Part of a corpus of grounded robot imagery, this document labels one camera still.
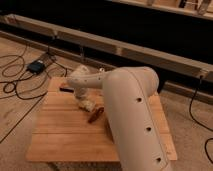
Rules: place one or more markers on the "long wooden beam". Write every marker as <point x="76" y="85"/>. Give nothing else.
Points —
<point x="149" y="56"/>

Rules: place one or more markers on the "blue power adapter box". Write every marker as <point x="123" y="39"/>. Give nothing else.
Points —
<point x="36" y="67"/>

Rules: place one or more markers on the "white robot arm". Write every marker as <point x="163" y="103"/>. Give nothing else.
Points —
<point x="126" y="92"/>

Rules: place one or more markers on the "small red brown object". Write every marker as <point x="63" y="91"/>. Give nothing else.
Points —
<point x="96" y="114"/>

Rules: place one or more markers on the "white sponge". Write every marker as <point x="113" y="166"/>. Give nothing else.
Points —
<point x="87" y="105"/>

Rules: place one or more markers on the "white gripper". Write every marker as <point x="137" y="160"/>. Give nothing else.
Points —
<point x="80" y="93"/>

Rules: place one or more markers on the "small black bar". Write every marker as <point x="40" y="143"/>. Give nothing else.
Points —
<point x="65" y="89"/>

